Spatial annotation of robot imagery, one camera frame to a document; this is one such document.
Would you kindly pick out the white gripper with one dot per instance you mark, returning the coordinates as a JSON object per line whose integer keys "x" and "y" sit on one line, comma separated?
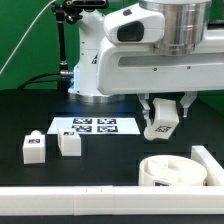
{"x": 136, "y": 69}

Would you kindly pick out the white round stool seat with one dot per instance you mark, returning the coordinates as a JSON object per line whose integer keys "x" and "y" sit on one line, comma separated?
{"x": 170, "y": 170}

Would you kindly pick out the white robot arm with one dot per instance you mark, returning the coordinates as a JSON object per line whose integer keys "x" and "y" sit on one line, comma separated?
{"x": 154, "y": 46}

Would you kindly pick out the white fiducial marker sheet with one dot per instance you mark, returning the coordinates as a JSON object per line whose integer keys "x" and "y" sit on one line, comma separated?
{"x": 93, "y": 125}

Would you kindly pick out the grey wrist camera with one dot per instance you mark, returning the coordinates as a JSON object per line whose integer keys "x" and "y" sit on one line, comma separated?
{"x": 134, "y": 25}

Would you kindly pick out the white right fence rail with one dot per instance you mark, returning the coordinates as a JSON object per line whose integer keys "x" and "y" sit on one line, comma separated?
{"x": 215, "y": 173}

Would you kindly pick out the white fence rail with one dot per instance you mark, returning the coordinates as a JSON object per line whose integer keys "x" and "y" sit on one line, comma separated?
{"x": 110, "y": 200}
{"x": 215, "y": 173}

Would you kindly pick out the white front fence rail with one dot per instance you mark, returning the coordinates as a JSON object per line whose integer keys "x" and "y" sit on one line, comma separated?
{"x": 110, "y": 200}

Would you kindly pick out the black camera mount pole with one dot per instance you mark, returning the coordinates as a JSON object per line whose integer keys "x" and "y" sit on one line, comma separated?
{"x": 61, "y": 40}

